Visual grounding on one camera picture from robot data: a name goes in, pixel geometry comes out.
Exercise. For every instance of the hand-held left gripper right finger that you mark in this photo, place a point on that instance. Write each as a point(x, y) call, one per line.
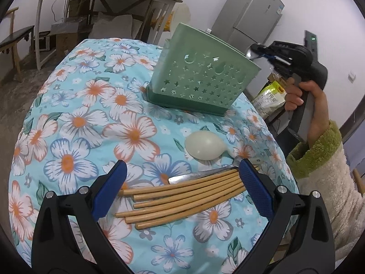
point(255, 188)

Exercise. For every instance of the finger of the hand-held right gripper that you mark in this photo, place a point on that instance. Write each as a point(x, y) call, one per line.
point(275, 58)
point(265, 48)

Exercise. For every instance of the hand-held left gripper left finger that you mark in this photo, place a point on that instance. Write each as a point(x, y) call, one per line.
point(109, 188)

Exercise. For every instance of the metal spoon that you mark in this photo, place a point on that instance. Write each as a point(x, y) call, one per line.
point(252, 52)

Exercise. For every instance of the bundle of wooden chopsticks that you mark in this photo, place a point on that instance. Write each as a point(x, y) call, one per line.
point(176, 202)

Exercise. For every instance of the metal table knife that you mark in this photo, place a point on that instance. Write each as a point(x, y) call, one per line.
point(185, 177)

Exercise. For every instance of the green perforated utensil holder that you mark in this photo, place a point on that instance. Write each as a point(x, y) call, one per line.
point(199, 85)

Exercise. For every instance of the person's right hand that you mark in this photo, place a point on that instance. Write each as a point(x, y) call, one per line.
point(319, 111)

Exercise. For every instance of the grey refrigerator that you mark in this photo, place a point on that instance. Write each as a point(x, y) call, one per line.
point(251, 14)

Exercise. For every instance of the yellow and white rice bag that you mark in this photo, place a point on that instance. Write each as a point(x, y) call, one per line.
point(269, 98)

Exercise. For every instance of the floral blue blanket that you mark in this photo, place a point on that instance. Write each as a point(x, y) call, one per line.
point(85, 120)

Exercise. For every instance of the white box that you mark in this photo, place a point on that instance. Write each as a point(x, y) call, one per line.
point(182, 15)

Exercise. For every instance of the yellow plastic bag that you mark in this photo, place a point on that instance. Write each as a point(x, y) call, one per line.
point(166, 21)

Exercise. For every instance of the brown cardboard box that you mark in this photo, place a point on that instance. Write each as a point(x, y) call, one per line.
point(70, 44)

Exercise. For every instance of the white sack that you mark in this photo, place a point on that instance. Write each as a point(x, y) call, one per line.
point(114, 25)

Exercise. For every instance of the wooden chair with dark seat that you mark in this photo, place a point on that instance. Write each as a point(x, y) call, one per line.
point(17, 34)

